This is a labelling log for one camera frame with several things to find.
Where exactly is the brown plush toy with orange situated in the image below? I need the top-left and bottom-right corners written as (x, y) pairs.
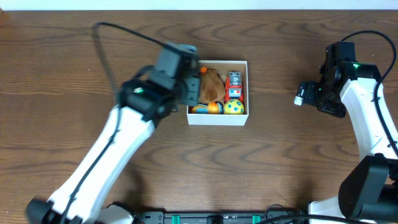
top-left (199, 66), bottom-right (226, 105)

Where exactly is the orange and blue toy fish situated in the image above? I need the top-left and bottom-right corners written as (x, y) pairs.
top-left (191, 102), bottom-right (224, 114)

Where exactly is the red toy fire truck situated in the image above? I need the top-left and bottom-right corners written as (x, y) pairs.
top-left (224, 72), bottom-right (244, 103)

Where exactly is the yellow ball with blue letters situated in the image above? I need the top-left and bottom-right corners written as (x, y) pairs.
top-left (223, 99), bottom-right (244, 114)

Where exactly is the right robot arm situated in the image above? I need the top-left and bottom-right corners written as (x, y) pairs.
top-left (294, 42), bottom-right (397, 223)

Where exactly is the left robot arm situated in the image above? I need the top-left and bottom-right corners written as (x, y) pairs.
top-left (25, 42), bottom-right (200, 223)

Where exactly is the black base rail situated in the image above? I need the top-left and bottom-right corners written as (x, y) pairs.
top-left (105, 202), bottom-right (308, 224)

